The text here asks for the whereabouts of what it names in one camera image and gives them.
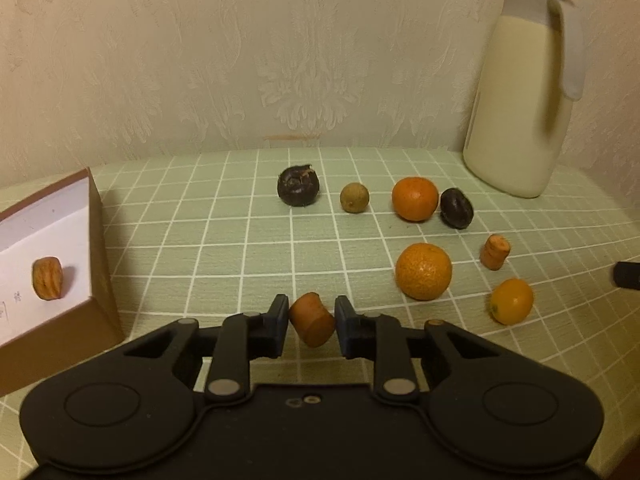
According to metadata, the smooth dark plum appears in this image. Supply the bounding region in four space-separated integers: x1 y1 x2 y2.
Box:
440 188 474 230

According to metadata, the orange mandarin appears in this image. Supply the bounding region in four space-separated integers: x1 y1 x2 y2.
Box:
395 242 453 301
391 176 439 222

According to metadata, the carrot piece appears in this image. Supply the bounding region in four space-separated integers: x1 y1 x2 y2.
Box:
480 234 512 271
32 256 64 301
289 292 336 348

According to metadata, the small orange kumquat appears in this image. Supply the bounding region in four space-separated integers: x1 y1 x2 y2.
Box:
489 278 534 326

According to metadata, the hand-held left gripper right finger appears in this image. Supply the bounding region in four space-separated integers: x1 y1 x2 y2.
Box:
334 295 503 404

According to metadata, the small brown longan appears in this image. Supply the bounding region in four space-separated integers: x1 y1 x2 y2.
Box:
340 182 370 214

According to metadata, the wrinkled dark round fruit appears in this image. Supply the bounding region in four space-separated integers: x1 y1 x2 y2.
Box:
277 163 321 207

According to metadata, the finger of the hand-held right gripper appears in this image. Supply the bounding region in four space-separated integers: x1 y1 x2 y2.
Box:
614 261 640 290

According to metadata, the brown cardboard box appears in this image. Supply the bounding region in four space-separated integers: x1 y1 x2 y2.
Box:
0 167 125 397

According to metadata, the cream thermos jug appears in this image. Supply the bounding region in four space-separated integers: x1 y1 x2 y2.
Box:
462 0 586 199

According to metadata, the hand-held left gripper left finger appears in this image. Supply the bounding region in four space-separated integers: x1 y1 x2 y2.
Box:
122 294 291 404

